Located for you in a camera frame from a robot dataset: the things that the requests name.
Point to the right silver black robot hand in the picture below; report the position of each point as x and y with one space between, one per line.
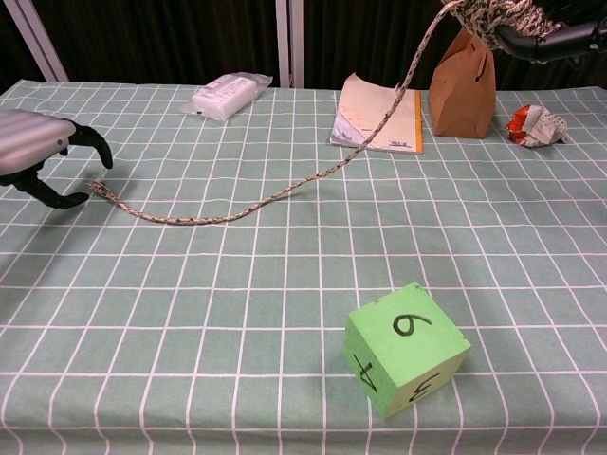
569 40

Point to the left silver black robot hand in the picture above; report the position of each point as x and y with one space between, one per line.
28 137

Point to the black pleated curtain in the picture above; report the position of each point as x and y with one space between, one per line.
142 38
559 76
12 47
360 38

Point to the crumpled orange white wrapper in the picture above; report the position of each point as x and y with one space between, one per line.
536 125

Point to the brown paper bag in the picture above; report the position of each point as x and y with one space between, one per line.
462 95

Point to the white tissue pack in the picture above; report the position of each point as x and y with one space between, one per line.
223 97

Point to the green checked tablecloth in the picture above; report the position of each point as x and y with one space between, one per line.
237 308

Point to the green foam number cube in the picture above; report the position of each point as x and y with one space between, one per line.
403 351

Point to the white frame post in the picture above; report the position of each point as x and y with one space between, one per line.
289 42
42 42

